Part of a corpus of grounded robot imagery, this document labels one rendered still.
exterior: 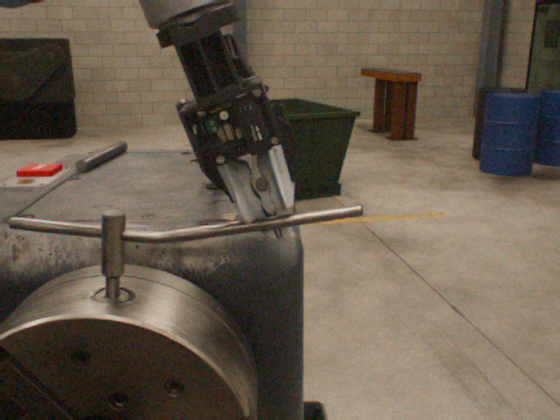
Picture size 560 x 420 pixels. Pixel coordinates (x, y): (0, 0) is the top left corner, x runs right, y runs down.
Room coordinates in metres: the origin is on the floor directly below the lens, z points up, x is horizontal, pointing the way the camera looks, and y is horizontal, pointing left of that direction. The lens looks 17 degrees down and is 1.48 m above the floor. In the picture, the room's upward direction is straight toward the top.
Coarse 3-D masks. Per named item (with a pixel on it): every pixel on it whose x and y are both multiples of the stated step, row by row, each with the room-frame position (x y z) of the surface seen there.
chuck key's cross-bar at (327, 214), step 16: (336, 208) 0.50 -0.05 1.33; (352, 208) 0.50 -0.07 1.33; (16, 224) 0.51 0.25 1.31; (32, 224) 0.51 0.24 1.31; (48, 224) 0.51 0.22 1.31; (64, 224) 0.51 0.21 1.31; (80, 224) 0.51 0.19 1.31; (224, 224) 0.51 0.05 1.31; (240, 224) 0.50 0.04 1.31; (256, 224) 0.50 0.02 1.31; (272, 224) 0.50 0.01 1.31; (288, 224) 0.50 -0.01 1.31; (128, 240) 0.51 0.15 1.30; (144, 240) 0.50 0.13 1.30; (160, 240) 0.50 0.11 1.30; (176, 240) 0.50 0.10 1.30
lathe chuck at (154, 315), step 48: (96, 288) 0.52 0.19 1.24; (144, 288) 0.54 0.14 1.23; (0, 336) 0.47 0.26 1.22; (48, 336) 0.46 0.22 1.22; (96, 336) 0.47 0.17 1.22; (144, 336) 0.47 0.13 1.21; (192, 336) 0.49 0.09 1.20; (48, 384) 0.46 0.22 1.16; (96, 384) 0.47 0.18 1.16; (144, 384) 0.47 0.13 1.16; (192, 384) 0.47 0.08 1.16; (240, 384) 0.49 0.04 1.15
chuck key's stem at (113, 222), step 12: (108, 216) 0.50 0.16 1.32; (120, 216) 0.51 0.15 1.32; (108, 228) 0.50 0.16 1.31; (120, 228) 0.50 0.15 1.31; (108, 240) 0.50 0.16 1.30; (120, 240) 0.50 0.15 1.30; (108, 252) 0.50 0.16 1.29; (120, 252) 0.50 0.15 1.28; (108, 264) 0.50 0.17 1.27; (120, 264) 0.50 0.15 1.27; (108, 276) 0.50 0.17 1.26; (120, 276) 0.51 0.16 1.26; (108, 288) 0.50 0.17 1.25
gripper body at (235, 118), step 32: (160, 32) 0.47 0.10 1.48; (192, 32) 0.45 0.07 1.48; (192, 64) 0.47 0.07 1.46; (224, 64) 0.47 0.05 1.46; (224, 96) 0.45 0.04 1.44; (256, 96) 0.46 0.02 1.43; (192, 128) 0.47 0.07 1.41; (224, 128) 0.46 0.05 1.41; (256, 128) 0.45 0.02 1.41; (224, 160) 0.47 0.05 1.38
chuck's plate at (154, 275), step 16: (80, 272) 0.57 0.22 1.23; (96, 272) 0.57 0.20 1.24; (128, 272) 0.57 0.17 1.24; (144, 272) 0.57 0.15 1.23; (160, 272) 0.58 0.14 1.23; (48, 288) 0.56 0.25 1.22; (176, 288) 0.56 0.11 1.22; (192, 288) 0.58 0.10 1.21; (208, 304) 0.57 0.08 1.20; (224, 320) 0.56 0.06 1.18; (240, 336) 0.57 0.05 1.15; (256, 384) 0.57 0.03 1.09
